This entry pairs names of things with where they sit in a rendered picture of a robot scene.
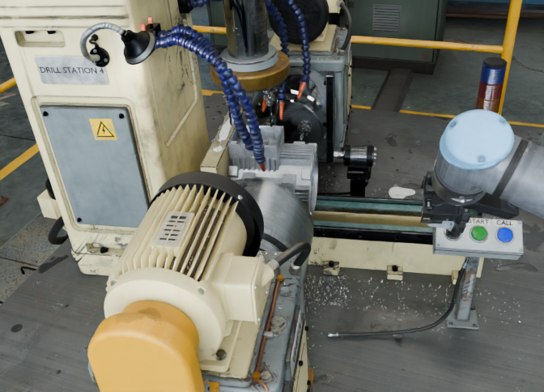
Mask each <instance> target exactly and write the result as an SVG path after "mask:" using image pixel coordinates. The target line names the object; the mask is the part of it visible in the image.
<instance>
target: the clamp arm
mask: <svg viewBox="0 0 544 392"><path fill-rule="evenodd" d="M324 85H326V132H325V139H326V162H327V164H333V163H334V160H335V159H337V158H334V157H338V155H334V153H335V154H338V151H335V72H334V71H327V73H326V77H325V78H324Z"/></svg>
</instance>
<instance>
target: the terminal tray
mask: <svg viewBox="0 0 544 392"><path fill-rule="evenodd" d="M277 127H280V129H277ZM259 128H260V129H261V135H262V138H263V143H264V149H265V150H264V157H265V158H266V161H265V169H266V170H268V172H270V171H271V170H273V172H275V171H276V170H278V166H279V163H278V159H279V156H280V152H281V148H282V146H283V144H284V126H272V127H270V126H259ZM232 141H235V142H234V143H232ZM271 143H274V144H271ZM244 145H245V144H243V142H242V139H241V138H240V136H239V135H238V132H237V130H236V129H235V130H234V132H233V134H232V136H231V138H230V140H229V142H228V144H227V147H228V154H229V159H230V165H234V166H238V167H239V170H240V169H241V168H242V169H243V170H245V169H248V170H249V171H250V170H251V169H252V170H253V171H255V170H256V169H257V170H258V171H261V167H260V165H259V164H258V163H256V160H255V158H254V154H253V151H248V150H246V149H245V147H244Z"/></svg>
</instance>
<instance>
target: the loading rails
mask: <svg viewBox="0 0 544 392"><path fill-rule="evenodd" d="M422 207H423V200H422V199H406V198H376V197H360V196H345V195H329V194H317V200H316V206H315V210H314V214H313V218H312V221H313V226H314V234H313V239H312V247H311V252H310V256H309V260H308V265H318V266H323V274H324V275H338V274H339V267H350V268H360V269H372V270H383V271H387V273H386V279H395V280H402V279H403V271H404V272H414V273H425V274H436V275H451V276H452V281H453V284H456V281H457V277H458V275H459V273H460V270H461V267H462V265H463V263H464V261H465V256H453V255H442V254H433V227H430V226H428V225H427V224H426V223H420V220H421V217H422V211H421V209H422Z"/></svg>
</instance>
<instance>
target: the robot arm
mask: <svg viewBox="0 0 544 392"><path fill-rule="evenodd" d="M421 189H423V207H422V209H421V211H422V217H421V220H420V223H426V224H427V225H428V226H430V227H436V228H446V229H448V230H449V231H450V232H455V233H463V232H464V230H465V228H466V223H469V220H470V213H471V210H475V211H480V212H483V213H486V214H489V215H494V216H498V217H500V218H504V219H511V218H513V217H515V216H518V215H519V214H520V209H519V208H521V209H523V210H525V211H527V212H530V213H532V214H534V215H536V216H538V217H541V218H543V219H544V132H543V134H542V137H541V138H540V140H539V141H538V144H536V143H532V142H530V141H528V140H525V139H523V138H521V137H519V136H516V135H514V133H513V131H512V128H511V126H510V125H509V124H508V122H507V121H506V120H505V119H504V118H503V117H501V116H500V115H499V114H497V113H494V112H492V111H489V110H484V109H474V110H470V111H466V112H463V113H461V114H459V115H457V116H456V117H455V118H453V119H452V120H451V121H450V122H449V124H448V126H447V128H446V130H445V131H444V133H443V134H442V136H441V139H440V149H439V152H438V155H437V158H436V162H435V165H434V168H433V171H427V175H426V176H423V182H422V185H421ZM423 218H428V219H423Z"/></svg>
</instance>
